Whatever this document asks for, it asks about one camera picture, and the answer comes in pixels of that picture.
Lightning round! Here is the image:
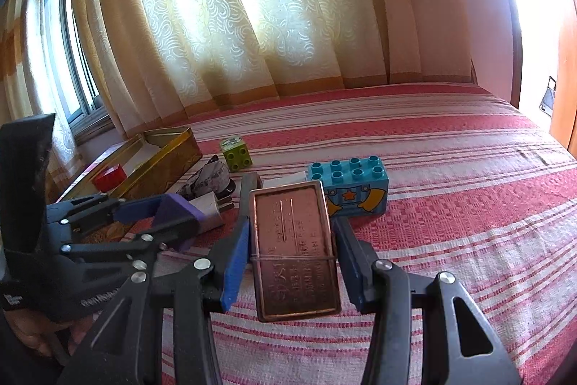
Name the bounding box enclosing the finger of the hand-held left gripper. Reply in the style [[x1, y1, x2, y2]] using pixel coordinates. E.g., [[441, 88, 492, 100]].
[[61, 231, 181, 275], [45, 192, 201, 253]]

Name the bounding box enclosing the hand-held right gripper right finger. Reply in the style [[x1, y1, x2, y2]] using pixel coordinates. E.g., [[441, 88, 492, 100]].
[[332, 217, 524, 385]]

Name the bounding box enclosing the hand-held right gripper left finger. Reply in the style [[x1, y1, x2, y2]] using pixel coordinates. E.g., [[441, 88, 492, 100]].
[[56, 216, 251, 385]]

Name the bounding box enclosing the copper metal box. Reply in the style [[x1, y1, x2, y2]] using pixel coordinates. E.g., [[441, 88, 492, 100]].
[[249, 180, 343, 323]]

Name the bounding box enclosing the gold rectangular tin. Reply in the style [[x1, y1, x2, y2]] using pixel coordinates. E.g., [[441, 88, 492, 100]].
[[56, 126, 203, 205]]

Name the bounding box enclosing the white cardboard box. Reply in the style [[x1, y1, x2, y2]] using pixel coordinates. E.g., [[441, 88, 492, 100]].
[[241, 171, 309, 216]]

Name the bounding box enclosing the blue toy block with star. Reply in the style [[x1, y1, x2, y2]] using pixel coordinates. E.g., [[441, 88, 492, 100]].
[[307, 155, 388, 216]]

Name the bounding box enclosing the person's left hand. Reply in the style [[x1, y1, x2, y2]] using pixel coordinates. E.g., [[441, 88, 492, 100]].
[[6, 312, 93, 361]]

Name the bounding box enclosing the white charger plug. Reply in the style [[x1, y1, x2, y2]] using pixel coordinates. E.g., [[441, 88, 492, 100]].
[[187, 190, 236, 233]]

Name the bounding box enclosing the dark patterned pouch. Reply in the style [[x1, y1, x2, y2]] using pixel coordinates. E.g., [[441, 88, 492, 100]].
[[177, 156, 236, 197]]

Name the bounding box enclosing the green toy block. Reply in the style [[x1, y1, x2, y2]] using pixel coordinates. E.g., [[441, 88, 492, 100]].
[[219, 136, 254, 172]]

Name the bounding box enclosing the red striped bed sheet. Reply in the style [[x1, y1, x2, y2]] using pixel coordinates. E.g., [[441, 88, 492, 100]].
[[54, 82, 577, 385]]

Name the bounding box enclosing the cream orange patterned curtain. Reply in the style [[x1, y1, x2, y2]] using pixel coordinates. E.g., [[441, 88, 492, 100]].
[[67, 0, 479, 137], [0, 0, 84, 192]]

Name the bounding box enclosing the hanging dark bag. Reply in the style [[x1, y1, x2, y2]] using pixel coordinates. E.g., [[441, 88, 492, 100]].
[[540, 75, 558, 116]]

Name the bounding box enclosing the wooden door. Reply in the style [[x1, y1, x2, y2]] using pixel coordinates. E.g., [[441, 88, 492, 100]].
[[547, 0, 577, 153]]

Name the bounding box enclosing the window with metal frame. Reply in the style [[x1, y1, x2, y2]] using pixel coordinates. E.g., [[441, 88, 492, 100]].
[[40, 0, 113, 140]]

